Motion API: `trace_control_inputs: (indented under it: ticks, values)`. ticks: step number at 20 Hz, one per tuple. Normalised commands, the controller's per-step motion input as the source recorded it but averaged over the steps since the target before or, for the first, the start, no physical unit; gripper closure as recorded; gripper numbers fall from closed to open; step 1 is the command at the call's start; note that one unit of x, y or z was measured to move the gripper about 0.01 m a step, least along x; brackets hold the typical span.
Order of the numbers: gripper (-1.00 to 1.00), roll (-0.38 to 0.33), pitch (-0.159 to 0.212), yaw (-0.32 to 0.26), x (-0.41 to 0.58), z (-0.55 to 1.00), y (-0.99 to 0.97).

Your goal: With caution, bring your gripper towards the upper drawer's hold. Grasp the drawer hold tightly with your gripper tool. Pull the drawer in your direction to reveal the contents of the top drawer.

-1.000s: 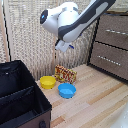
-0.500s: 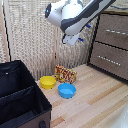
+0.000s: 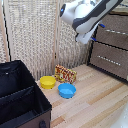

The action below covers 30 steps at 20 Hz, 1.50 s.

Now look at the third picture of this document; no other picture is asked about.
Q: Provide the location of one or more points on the red yellow snack box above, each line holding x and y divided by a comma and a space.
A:
65, 74

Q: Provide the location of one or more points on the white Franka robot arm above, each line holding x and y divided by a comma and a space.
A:
90, 11

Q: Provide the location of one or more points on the black fabric storage box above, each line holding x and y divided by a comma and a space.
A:
20, 96

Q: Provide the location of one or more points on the dark drawer cabinet frame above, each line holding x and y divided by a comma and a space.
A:
92, 53

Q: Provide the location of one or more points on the woven folding screen panel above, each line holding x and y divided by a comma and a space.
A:
70, 50
28, 33

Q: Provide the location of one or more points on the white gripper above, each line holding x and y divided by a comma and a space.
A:
85, 35

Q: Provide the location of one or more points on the brown fabric drawer front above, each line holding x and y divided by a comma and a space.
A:
108, 60
115, 28

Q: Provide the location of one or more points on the yellow bowl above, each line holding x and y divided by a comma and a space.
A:
47, 82

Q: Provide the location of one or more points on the blue bowl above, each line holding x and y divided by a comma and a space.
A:
66, 90

